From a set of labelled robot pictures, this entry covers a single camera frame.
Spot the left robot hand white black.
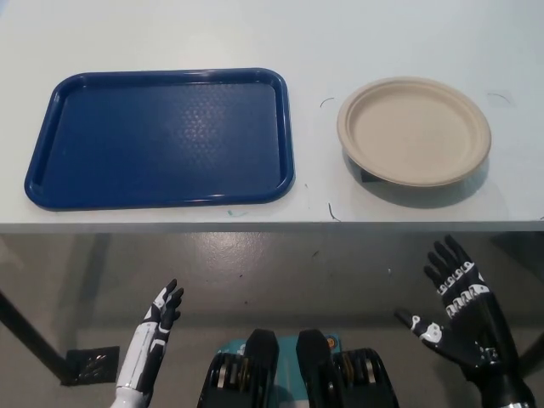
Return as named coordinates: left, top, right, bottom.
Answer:
left=115, top=278, right=185, bottom=392

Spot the right robot hand black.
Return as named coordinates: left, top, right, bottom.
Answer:
left=394, top=235, right=532, bottom=399

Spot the beige round paper plate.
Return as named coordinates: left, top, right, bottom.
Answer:
left=337, top=76, right=493, bottom=189

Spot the black floor foot plate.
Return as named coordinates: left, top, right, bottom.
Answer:
left=59, top=346, right=121, bottom=387

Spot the blue plastic serving tray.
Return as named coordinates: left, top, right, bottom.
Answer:
left=24, top=66, right=296, bottom=212

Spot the black table leg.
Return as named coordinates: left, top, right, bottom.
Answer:
left=0, top=288, right=71, bottom=379

